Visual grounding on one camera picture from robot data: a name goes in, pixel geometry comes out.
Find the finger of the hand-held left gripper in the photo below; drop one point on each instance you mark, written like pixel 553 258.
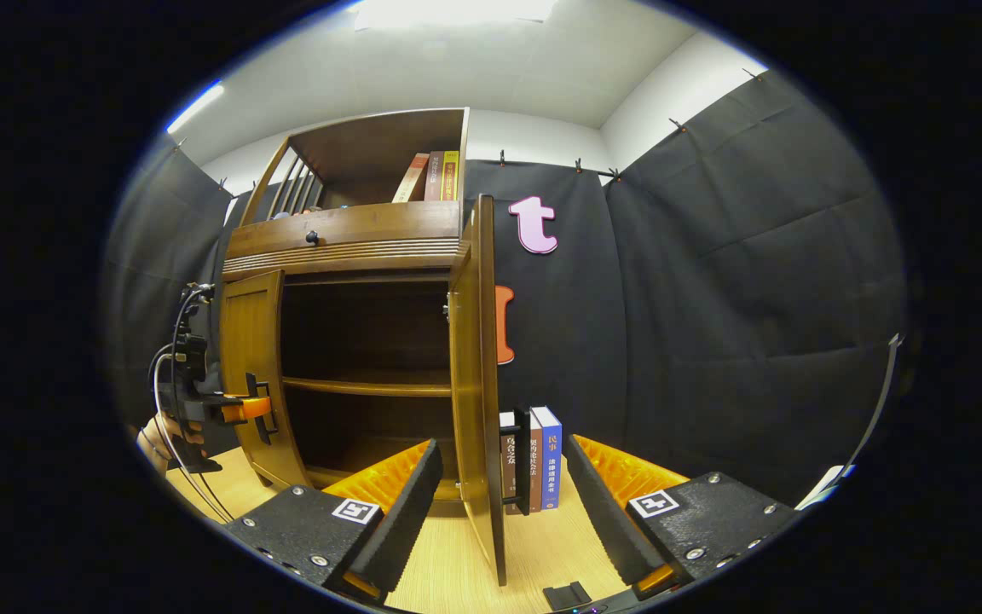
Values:
pixel 248 410

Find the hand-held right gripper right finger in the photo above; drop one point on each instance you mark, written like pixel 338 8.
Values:
pixel 606 520

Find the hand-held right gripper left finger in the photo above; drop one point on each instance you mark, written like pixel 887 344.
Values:
pixel 401 529

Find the wooden shoe cabinet door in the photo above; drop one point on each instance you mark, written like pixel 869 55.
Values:
pixel 248 333
pixel 467 384

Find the wooden double-door shoe cabinet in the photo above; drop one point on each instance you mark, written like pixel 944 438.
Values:
pixel 355 153

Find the wooden cabinet inner shelf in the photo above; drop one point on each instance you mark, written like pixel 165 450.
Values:
pixel 372 388

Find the wooden cabinet drawer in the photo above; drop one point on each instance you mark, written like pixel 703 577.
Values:
pixel 372 226

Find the blue book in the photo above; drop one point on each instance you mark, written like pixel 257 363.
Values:
pixel 550 460

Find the brown book with white spine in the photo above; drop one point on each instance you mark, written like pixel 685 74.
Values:
pixel 535 473

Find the white and brown book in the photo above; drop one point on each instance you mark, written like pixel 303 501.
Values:
pixel 508 465

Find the black backdrop cloth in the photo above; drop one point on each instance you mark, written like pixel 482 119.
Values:
pixel 713 324

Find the small ceiling light panel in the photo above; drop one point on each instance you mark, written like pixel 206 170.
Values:
pixel 197 107

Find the dark brown book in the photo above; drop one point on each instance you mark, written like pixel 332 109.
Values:
pixel 434 176

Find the yellow book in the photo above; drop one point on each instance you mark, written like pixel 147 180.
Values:
pixel 451 176

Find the large ceiling light panel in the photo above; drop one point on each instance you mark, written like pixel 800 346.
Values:
pixel 457 10

